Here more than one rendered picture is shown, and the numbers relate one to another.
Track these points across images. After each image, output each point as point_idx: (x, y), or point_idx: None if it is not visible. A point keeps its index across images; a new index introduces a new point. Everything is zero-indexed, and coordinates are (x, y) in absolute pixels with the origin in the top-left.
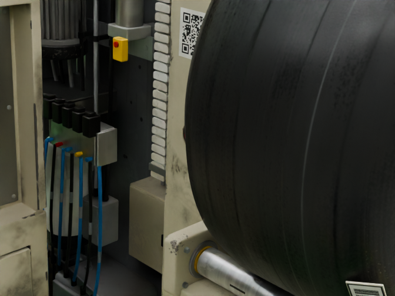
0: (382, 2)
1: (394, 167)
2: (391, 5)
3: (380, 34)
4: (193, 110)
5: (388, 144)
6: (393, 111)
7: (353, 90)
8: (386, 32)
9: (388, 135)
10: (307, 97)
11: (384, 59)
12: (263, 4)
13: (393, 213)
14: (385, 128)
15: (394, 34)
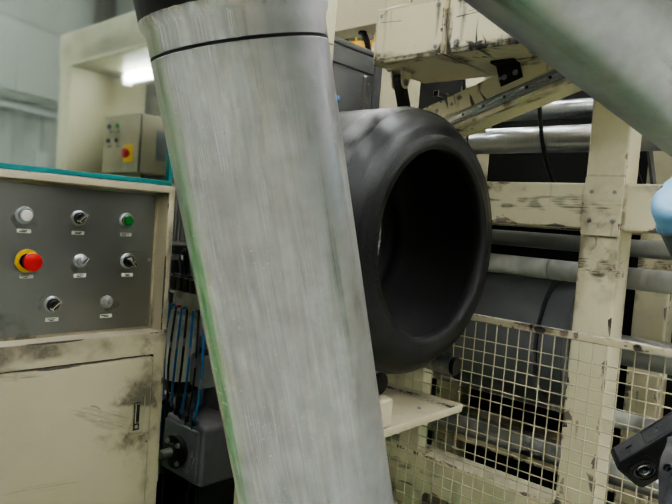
0: (351, 149)
1: (358, 230)
2: (355, 150)
3: (349, 163)
4: None
5: (354, 217)
6: (356, 200)
7: None
8: (352, 162)
9: (354, 213)
10: None
11: (351, 174)
12: None
13: (360, 259)
14: (353, 209)
15: (356, 163)
